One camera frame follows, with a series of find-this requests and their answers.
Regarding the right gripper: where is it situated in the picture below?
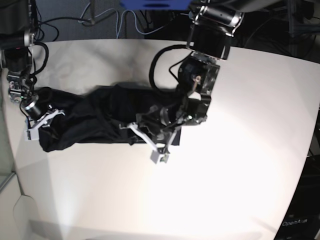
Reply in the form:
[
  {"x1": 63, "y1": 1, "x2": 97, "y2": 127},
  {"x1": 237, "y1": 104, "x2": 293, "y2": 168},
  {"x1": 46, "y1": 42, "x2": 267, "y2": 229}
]
[{"x1": 24, "y1": 109, "x2": 66, "y2": 141}]

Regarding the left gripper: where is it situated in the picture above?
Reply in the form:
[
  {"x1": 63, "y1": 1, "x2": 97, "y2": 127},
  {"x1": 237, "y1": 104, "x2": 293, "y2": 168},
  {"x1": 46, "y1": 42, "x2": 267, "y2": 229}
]
[{"x1": 119, "y1": 106, "x2": 194, "y2": 164}]

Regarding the dark long-sleeve T-shirt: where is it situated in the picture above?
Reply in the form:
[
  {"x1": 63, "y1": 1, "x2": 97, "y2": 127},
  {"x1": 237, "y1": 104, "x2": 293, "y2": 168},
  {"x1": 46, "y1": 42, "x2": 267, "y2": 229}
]
[{"x1": 39, "y1": 84, "x2": 181, "y2": 153}]

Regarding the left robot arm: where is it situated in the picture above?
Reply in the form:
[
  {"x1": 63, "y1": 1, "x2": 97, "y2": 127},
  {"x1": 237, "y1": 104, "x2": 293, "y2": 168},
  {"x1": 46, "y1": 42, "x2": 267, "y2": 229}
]
[{"x1": 119, "y1": 0, "x2": 244, "y2": 163}]

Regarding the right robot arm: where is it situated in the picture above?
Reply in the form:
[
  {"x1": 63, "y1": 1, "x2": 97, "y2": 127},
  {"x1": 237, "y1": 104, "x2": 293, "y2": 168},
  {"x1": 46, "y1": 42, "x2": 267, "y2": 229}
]
[{"x1": 0, "y1": 0, "x2": 65, "y2": 141}]

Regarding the glass side panel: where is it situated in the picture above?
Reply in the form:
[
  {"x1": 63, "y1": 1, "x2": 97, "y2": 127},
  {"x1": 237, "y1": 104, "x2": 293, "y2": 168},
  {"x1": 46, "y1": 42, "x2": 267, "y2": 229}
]
[{"x1": 0, "y1": 109, "x2": 16, "y2": 193}]

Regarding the blue plastic bin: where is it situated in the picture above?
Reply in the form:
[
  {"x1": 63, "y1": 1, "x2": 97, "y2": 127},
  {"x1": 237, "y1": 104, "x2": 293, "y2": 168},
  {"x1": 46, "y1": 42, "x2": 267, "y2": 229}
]
[{"x1": 120, "y1": 0, "x2": 191, "y2": 11}]

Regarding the black OpenArm control box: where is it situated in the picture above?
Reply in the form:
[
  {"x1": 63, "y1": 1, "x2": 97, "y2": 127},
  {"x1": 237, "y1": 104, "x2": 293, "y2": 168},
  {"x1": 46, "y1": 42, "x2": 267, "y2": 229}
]
[{"x1": 274, "y1": 155, "x2": 320, "y2": 240}]

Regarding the light grey cable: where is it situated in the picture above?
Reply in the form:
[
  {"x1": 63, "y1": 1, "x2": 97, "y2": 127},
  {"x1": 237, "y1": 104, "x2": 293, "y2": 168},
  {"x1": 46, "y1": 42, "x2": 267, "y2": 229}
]
[{"x1": 78, "y1": 7, "x2": 189, "y2": 40}]

